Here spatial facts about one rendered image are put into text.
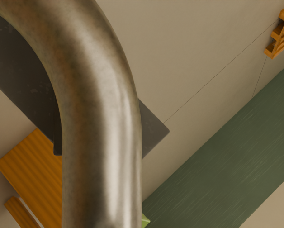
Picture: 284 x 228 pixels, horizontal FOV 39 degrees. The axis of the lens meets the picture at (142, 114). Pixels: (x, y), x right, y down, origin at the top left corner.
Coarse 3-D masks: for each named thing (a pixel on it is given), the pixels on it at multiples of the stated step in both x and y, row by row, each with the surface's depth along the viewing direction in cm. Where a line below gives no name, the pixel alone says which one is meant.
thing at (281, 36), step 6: (282, 12) 429; (282, 18) 435; (282, 24) 465; (276, 30) 461; (282, 30) 448; (276, 36) 462; (282, 36) 458; (276, 42) 469; (282, 42) 475; (270, 48) 492; (276, 48) 477; (282, 48) 494; (270, 54) 493; (276, 54) 493
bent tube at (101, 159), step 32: (0, 0) 14; (32, 0) 14; (64, 0) 14; (32, 32) 14; (64, 32) 14; (96, 32) 14; (64, 64) 14; (96, 64) 14; (128, 64) 15; (64, 96) 14; (96, 96) 14; (128, 96) 14; (64, 128) 14; (96, 128) 14; (128, 128) 14; (64, 160) 14; (96, 160) 14; (128, 160) 14; (64, 192) 14; (96, 192) 14; (128, 192) 14; (64, 224) 14; (96, 224) 14; (128, 224) 14
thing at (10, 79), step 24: (0, 24) 19; (0, 48) 19; (24, 48) 19; (0, 72) 19; (24, 72) 19; (24, 96) 19; (48, 96) 19; (48, 120) 19; (144, 120) 19; (144, 144) 19
